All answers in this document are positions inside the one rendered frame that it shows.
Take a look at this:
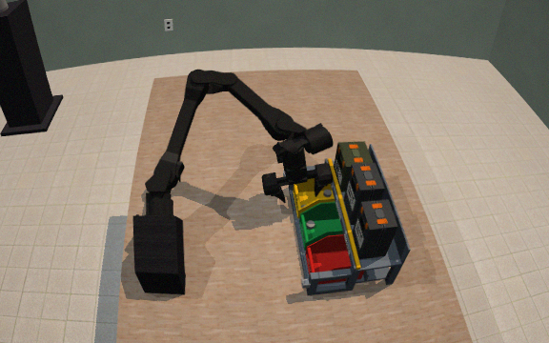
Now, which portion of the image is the red open bin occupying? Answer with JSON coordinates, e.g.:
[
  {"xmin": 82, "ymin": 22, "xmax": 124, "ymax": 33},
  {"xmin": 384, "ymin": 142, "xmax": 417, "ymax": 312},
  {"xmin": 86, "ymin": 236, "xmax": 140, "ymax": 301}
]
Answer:
[{"xmin": 306, "ymin": 234, "xmax": 351, "ymax": 284}]

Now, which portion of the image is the olive green tool case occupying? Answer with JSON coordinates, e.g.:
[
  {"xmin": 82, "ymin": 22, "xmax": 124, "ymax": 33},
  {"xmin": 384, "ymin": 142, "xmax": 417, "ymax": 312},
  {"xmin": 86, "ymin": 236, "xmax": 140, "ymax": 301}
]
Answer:
[{"xmin": 334, "ymin": 141, "xmax": 374, "ymax": 192}]

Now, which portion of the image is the green open bin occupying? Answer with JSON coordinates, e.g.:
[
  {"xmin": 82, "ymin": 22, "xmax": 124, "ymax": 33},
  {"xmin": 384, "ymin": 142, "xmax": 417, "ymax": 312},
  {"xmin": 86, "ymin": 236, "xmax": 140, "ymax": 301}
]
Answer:
[{"xmin": 299, "ymin": 202, "xmax": 343, "ymax": 251}]

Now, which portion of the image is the yellow flat bar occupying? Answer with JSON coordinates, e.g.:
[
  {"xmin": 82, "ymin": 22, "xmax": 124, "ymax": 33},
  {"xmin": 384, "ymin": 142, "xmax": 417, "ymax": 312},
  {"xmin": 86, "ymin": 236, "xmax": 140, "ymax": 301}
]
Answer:
[{"xmin": 328, "ymin": 159, "xmax": 361, "ymax": 270}]

